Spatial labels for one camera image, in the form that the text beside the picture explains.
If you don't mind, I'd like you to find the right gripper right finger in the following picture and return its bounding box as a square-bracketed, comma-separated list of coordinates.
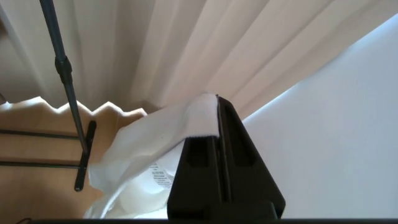
[216, 95, 286, 219]

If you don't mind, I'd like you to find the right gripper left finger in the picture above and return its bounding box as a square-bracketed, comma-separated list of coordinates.
[167, 135, 233, 219]

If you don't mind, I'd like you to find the white garment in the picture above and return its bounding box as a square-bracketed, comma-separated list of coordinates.
[83, 93, 221, 219]

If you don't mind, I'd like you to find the black clothes rack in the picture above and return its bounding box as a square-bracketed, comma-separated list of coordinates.
[0, 0, 97, 192]

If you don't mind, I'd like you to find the beige curtain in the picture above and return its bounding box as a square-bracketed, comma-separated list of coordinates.
[0, 0, 398, 121]

